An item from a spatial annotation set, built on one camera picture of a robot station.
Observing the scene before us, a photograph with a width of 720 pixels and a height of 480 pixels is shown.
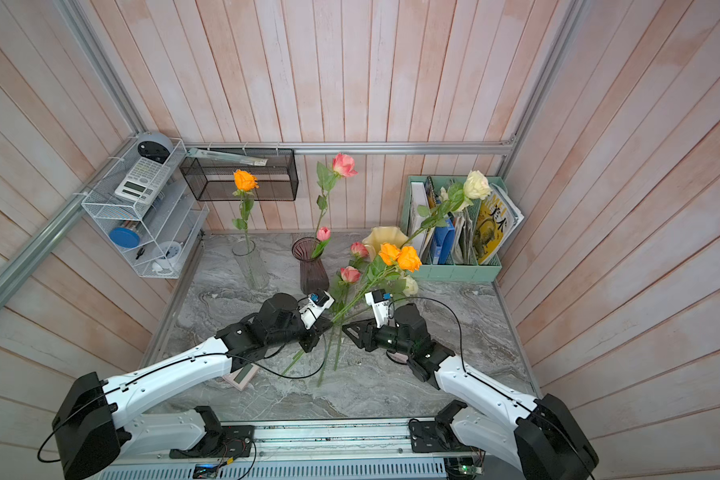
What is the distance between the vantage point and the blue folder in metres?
0.92

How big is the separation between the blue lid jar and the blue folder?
34.1 inches

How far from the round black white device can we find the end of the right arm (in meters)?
0.71

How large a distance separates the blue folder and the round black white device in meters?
0.84

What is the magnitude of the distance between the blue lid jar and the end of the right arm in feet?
2.01

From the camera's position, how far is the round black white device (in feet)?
2.67

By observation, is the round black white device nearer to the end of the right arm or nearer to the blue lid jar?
the blue lid jar

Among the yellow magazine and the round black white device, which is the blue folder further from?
the round black white device

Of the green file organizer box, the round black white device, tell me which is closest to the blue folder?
the green file organizer box

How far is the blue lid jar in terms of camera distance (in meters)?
0.77

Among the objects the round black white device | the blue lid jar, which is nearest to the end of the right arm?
the blue lid jar

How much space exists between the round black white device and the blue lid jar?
213 mm
